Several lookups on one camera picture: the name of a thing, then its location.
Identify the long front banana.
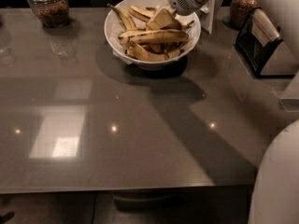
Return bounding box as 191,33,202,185
118,29,189,45

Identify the black and silver napkin holder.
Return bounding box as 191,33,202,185
235,8,298,78

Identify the spotted banana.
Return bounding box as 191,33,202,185
128,5,194,30

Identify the glass jar with nuts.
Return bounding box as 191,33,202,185
27,0,69,28
230,0,259,29

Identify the bottom front banana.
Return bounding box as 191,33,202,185
125,43,183,63

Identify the left curved banana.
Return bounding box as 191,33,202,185
107,4,136,30

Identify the right glass jar with nuts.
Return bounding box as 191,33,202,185
230,0,259,29

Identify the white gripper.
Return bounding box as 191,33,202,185
146,0,208,30

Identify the white bowl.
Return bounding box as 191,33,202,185
103,0,202,72

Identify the left glass jar with nuts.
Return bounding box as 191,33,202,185
27,0,69,28

